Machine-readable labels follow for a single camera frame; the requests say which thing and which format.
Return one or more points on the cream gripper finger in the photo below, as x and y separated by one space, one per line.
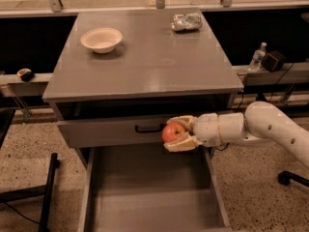
186 142
187 121

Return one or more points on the red apple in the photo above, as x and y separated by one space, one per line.
172 132

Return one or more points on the grey drawer cabinet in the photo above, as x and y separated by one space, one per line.
152 71

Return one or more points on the closed grey drawer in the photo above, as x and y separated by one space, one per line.
113 131

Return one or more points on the yellow black tape measure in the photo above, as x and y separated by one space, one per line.
25 74

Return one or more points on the white paper bowl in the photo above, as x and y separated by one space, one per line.
102 40

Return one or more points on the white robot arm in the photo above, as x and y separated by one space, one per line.
261 123

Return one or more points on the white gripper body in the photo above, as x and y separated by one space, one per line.
207 130

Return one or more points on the open grey drawer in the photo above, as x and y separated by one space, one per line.
144 188

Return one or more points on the small black box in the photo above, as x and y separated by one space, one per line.
273 61

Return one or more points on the clear plastic water bottle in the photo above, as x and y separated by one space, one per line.
258 58

